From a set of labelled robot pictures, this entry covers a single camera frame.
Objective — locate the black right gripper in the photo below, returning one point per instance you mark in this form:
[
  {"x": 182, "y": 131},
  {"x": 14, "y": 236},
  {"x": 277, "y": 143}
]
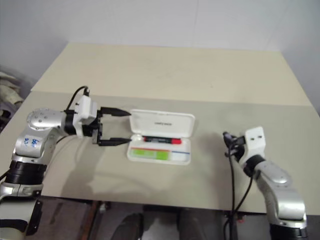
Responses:
[{"x": 238, "y": 148}]

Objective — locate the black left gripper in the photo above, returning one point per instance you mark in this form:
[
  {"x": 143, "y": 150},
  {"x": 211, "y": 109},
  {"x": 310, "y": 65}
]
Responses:
[{"x": 96, "y": 130}]

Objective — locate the red and black marker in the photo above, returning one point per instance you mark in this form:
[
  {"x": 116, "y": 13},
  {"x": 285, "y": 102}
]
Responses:
[{"x": 160, "y": 140}]

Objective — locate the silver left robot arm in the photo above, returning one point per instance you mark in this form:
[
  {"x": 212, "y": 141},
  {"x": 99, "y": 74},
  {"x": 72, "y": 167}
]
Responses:
[{"x": 40, "y": 118}]

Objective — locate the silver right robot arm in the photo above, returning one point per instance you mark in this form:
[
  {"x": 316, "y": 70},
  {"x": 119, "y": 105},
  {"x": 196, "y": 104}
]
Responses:
[{"x": 275, "y": 175}]

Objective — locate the white plastic pencil case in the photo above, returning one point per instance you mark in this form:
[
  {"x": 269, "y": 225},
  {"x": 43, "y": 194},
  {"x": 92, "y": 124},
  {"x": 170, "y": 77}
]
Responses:
[{"x": 162, "y": 122}]

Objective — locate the beige crumpled cloth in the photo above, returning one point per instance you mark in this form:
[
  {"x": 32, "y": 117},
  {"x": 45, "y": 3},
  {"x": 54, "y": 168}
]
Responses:
[{"x": 7, "y": 87}]

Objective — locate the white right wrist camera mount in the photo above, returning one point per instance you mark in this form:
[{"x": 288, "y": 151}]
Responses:
[{"x": 255, "y": 140}]

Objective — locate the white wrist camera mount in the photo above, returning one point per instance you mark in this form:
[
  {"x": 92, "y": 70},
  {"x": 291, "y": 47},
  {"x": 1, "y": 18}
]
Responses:
[
  {"x": 255, "y": 140},
  {"x": 86, "y": 107}
]

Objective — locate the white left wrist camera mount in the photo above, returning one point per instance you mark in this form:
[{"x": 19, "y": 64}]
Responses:
[{"x": 86, "y": 107}]

